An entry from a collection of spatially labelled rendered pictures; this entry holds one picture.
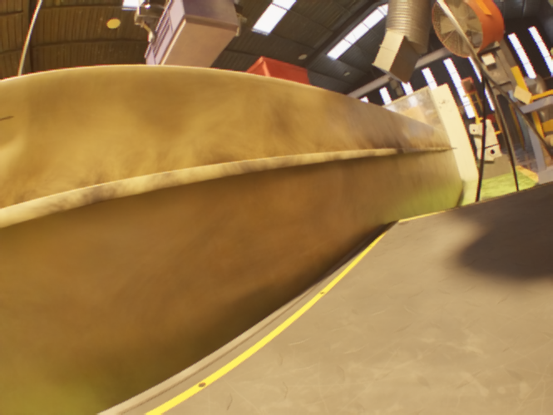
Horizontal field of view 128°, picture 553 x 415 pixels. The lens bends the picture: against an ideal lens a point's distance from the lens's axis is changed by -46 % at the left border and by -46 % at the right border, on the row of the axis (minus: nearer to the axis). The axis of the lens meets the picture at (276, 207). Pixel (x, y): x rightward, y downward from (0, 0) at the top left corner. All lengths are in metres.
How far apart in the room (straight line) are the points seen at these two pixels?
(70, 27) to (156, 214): 10.82
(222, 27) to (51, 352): 0.77
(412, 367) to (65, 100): 0.53
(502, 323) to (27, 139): 0.59
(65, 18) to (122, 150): 10.56
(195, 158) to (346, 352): 0.36
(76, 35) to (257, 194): 11.00
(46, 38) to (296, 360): 11.39
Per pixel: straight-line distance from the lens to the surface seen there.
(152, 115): 0.44
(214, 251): 0.41
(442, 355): 0.23
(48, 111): 0.44
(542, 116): 9.60
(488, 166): 4.30
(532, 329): 0.25
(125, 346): 0.39
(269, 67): 0.70
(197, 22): 0.70
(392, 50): 5.83
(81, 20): 10.96
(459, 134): 4.65
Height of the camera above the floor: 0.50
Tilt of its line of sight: level
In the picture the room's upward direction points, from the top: 17 degrees counter-clockwise
